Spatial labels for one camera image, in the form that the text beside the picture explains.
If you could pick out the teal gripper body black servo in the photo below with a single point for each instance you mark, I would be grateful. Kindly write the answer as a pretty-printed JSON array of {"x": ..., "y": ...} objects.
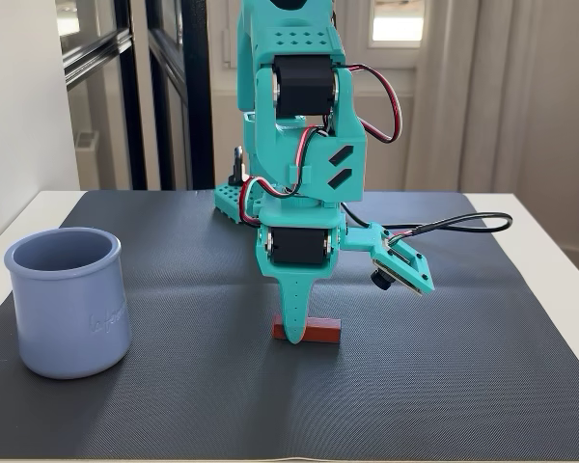
[{"x": 296, "y": 245}]

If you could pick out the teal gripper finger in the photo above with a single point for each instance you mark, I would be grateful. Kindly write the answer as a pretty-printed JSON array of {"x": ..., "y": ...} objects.
[{"x": 296, "y": 299}]

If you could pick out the red wooden block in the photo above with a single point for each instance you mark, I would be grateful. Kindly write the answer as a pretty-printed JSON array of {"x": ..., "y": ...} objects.
[{"x": 325, "y": 331}]

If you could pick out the teal robot base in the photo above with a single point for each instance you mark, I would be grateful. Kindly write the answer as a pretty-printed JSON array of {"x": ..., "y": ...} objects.
[{"x": 227, "y": 202}]

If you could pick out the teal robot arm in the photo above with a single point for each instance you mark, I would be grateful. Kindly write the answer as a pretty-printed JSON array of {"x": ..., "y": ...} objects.
[{"x": 270, "y": 72}]

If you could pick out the blue ceramic pot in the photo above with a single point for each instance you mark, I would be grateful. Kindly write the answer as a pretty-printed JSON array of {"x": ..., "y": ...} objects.
[{"x": 67, "y": 313}]

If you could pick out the dark grey mat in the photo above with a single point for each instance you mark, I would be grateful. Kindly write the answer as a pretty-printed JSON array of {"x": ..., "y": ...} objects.
[{"x": 415, "y": 337}]

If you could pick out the black framed glass door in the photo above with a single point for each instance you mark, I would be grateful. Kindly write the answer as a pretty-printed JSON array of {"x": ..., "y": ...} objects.
[{"x": 195, "y": 96}]

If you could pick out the beige curtain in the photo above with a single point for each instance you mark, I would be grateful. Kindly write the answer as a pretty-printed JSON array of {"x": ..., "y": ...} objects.
[{"x": 444, "y": 96}]

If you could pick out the wrist camera board teal mount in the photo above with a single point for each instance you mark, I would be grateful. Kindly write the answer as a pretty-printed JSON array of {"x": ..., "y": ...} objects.
[{"x": 405, "y": 265}]

